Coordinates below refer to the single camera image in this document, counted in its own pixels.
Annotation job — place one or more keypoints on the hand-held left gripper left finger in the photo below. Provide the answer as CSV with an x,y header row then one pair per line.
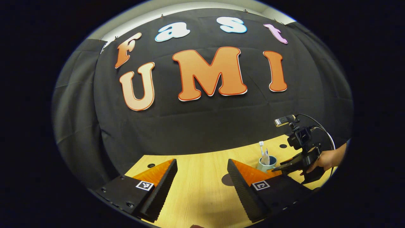
x,y
161,190

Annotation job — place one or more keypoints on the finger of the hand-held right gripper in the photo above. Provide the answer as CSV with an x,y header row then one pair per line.
x,y
294,161
289,170

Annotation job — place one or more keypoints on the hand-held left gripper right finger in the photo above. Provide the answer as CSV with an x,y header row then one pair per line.
x,y
243,193

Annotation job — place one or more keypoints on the dark round coaster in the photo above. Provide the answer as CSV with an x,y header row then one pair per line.
x,y
227,180

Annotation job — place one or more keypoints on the light green cup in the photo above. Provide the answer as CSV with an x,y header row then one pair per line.
x,y
264,167

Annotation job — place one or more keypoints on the white toothpaste tube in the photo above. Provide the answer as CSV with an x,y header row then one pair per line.
x,y
265,158

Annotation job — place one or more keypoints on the white toothbrush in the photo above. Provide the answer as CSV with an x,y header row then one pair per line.
x,y
261,147

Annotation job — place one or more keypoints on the wooden desktop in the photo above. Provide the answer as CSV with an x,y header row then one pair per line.
x,y
196,196

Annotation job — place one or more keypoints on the black backdrop cloth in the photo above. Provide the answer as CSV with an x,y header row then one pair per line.
x,y
202,126

